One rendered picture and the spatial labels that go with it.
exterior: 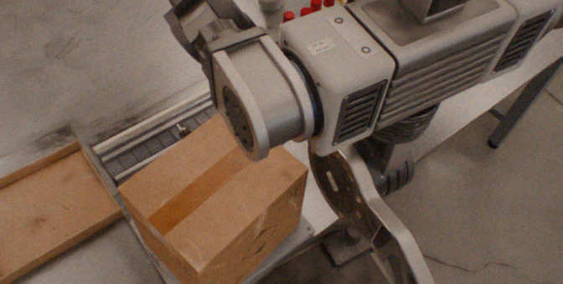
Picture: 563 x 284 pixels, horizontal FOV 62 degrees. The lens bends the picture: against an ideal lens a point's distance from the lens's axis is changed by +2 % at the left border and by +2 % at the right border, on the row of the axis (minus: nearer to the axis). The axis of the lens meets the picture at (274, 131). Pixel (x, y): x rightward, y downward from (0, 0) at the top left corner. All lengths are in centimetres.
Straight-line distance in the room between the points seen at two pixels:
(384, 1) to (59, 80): 115
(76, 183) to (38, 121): 26
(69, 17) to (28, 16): 14
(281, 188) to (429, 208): 144
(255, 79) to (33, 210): 89
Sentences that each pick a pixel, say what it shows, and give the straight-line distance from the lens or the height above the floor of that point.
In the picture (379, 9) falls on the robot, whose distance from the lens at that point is 64.
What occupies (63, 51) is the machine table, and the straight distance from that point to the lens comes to 168.
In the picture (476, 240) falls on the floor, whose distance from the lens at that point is 229.
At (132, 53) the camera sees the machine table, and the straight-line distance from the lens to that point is 161.
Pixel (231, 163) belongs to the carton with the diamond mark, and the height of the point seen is 112.
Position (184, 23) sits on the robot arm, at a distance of 72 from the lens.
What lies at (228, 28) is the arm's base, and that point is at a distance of 66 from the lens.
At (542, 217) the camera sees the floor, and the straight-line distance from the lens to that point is 249.
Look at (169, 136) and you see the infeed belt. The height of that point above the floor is 88.
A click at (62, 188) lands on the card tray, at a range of 134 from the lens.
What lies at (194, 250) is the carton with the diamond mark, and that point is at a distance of 87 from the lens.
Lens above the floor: 192
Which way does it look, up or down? 54 degrees down
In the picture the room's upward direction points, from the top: 3 degrees clockwise
